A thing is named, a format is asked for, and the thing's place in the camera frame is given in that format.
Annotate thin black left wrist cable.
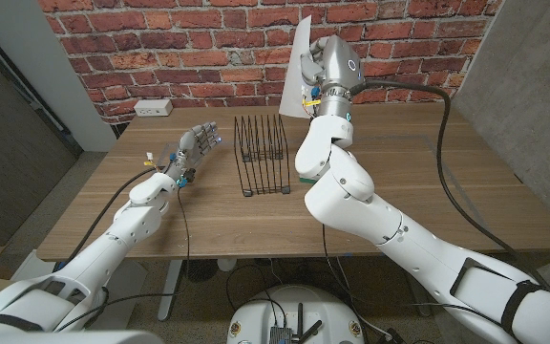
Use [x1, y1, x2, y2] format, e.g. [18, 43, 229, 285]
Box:
[53, 188, 191, 333]

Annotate black wire file holder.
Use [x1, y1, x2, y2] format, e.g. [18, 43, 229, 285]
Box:
[233, 113, 292, 198]

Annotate black floor cable loop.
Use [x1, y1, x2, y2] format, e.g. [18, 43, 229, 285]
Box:
[225, 264, 288, 329]

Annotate black round floor object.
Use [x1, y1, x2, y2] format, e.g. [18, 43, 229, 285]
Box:
[181, 259, 219, 283]

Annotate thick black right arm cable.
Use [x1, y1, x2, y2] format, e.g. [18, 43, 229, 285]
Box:
[350, 78, 550, 292]

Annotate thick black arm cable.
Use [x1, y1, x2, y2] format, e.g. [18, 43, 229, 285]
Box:
[53, 166, 159, 273]
[350, 78, 550, 292]

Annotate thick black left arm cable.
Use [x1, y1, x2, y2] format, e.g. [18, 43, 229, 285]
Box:
[53, 166, 159, 273]

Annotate white table leg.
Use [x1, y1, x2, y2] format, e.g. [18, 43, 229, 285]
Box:
[157, 259, 184, 322]

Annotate white paper sheet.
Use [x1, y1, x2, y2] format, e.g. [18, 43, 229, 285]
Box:
[278, 14, 324, 119]

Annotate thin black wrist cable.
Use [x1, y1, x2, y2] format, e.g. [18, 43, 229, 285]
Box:
[321, 224, 453, 310]
[53, 188, 191, 333]

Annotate white floor cable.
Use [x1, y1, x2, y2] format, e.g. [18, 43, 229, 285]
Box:
[335, 256, 393, 341]

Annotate white robot torso base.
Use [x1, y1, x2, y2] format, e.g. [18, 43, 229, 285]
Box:
[225, 285, 366, 344]

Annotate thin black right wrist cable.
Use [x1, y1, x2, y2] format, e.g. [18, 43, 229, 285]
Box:
[321, 224, 453, 310]

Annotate brick print backdrop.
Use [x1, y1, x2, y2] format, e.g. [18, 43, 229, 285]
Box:
[38, 0, 505, 125]

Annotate black power adapter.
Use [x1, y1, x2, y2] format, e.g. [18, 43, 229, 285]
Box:
[382, 327, 406, 344]

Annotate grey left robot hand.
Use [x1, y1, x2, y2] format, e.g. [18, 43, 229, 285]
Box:
[162, 121, 222, 186]

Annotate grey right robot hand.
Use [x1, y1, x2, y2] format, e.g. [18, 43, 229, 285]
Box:
[299, 33, 365, 96]

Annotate white power outlet strip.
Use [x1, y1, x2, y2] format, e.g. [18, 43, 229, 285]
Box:
[133, 98, 174, 118]

